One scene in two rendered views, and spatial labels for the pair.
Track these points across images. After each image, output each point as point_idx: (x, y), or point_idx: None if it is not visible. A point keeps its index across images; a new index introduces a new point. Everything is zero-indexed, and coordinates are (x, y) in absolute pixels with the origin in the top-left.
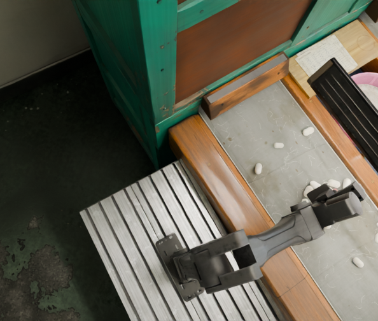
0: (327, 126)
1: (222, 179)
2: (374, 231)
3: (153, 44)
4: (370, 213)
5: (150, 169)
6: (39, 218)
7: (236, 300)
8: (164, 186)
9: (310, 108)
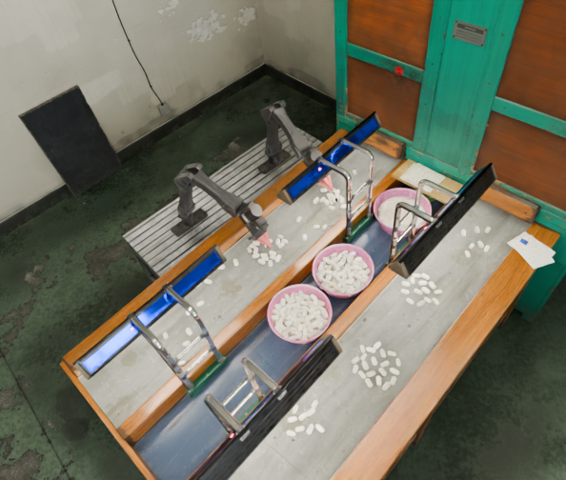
0: (376, 188)
1: (322, 152)
2: (320, 226)
3: (337, 50)
4: (332, 222)
5: None
6: None
7: (263, 187)
8: (313, 146)
9: (385, 178)
